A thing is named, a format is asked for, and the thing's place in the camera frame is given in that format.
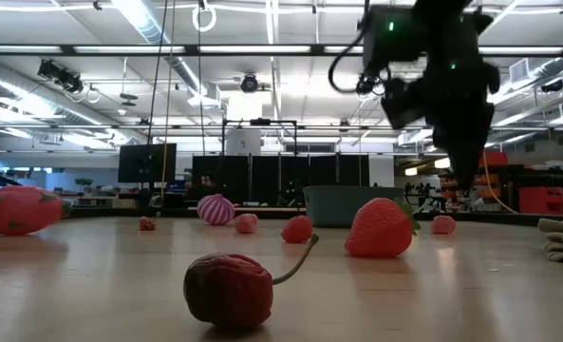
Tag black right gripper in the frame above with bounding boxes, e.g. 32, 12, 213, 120
380, 47, 501, 191

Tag large red strawberry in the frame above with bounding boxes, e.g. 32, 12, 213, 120
345, 197, 422, 259

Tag purple white striped ball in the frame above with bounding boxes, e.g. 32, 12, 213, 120
197, 193, 236, 226

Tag pink dragon fruit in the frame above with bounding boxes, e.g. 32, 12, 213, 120
0, 184, 72, 237

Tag storage rack with bins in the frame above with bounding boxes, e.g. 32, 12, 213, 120
440, 151, 563, 216

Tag teal bowl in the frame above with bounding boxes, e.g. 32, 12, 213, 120
302, 185, 405, 228

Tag small red raspberry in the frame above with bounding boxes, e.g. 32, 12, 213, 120
280, 214, 314, 244

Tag black partition panels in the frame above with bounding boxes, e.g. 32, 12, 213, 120
191, 153, 371, 206

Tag white cabinet box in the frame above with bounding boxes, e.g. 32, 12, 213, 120
226, 128, 263, 157

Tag person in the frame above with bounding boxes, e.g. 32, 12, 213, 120
196, 170, 221, 200

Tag dark red cherry with stem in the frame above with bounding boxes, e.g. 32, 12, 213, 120
183, 232, 320, 333

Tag black overhead truss beam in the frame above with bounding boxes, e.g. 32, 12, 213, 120
0, 43, 563, 58

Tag black monitor screen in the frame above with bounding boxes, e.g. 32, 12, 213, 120
118, 142, 178, 184

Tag yellow floor cable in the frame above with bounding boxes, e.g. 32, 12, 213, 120
481, 150, 518, 215

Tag black table edge frame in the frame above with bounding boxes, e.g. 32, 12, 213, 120
69, 206, 563, 227

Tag black ceiling camera with cable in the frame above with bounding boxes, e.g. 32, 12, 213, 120
355, 75, 383, 96

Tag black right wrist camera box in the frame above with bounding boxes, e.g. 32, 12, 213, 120
362, 4, 427, 72

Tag black camera cable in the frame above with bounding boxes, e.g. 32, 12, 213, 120
328, 28, 372, 95

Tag black dome ceiling camera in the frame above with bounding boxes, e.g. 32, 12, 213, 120
240, 73, 260, 94

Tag black gantry frame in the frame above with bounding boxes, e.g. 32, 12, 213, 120
220, 118, 299, 158

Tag white hanging ring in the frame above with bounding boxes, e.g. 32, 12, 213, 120
191, 2, 218, 33

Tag black hanging cable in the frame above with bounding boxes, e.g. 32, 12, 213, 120
145, 0, 169, 205

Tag silver ceiling duct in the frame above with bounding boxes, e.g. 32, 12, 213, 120
112, 0, 201, 94

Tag black ceiling camera rig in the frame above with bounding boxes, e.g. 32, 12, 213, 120
36, 58, 85, 95

